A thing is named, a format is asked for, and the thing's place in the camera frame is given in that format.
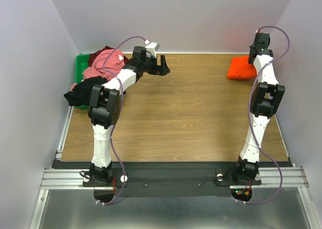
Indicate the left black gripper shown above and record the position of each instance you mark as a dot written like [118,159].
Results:
[166,70]

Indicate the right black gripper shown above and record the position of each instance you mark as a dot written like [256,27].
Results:
[261,38]

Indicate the orange t shirt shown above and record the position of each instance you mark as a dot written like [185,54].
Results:
[240,69]

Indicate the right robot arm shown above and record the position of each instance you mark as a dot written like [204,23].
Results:
[265,99]

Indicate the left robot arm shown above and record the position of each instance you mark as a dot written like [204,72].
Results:
[105,106]

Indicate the pink t shirt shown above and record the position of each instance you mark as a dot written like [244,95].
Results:
[95,64]

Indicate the green plastic bin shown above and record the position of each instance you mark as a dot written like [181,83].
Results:
[81,63]

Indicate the black t shirt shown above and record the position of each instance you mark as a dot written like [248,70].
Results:
[80,94]

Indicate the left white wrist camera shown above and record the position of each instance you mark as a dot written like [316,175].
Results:
[152,47]

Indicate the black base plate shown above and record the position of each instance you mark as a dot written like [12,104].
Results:
[168,179]

